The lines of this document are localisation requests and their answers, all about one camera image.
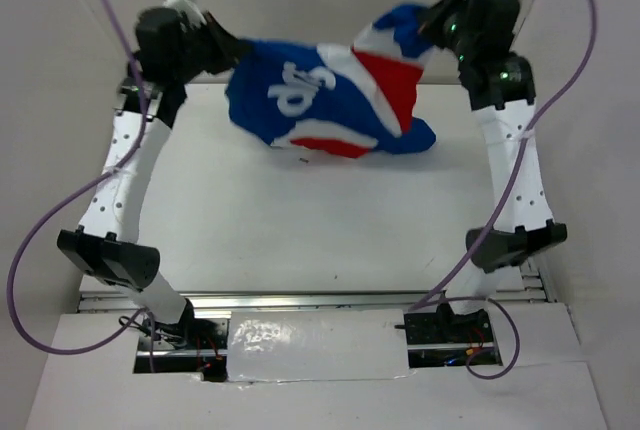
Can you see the aluminium side rail frame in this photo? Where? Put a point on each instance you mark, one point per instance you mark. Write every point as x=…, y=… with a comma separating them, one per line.
x=537, y=275

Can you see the blue white red jacket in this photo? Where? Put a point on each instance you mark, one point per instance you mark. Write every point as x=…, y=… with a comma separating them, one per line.
x=344, y=100

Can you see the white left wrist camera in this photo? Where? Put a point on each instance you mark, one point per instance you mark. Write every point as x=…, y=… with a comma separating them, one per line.
x=184, y=0

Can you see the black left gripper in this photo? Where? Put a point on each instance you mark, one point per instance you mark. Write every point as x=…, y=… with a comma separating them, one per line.
x=227, y=46

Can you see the white foil covered panel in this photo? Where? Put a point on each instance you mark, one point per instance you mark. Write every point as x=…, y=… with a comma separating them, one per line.
x=324, y=345

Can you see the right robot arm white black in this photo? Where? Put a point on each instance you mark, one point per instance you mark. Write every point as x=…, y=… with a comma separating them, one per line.
x=502, y=97

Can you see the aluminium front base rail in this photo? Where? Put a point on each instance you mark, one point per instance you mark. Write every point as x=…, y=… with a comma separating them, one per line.
x=111, y=302

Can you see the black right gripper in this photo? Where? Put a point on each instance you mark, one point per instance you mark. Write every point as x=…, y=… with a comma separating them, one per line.
x=431, y=23

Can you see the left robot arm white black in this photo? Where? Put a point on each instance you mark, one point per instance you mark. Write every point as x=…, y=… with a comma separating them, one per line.
x=174, y=47

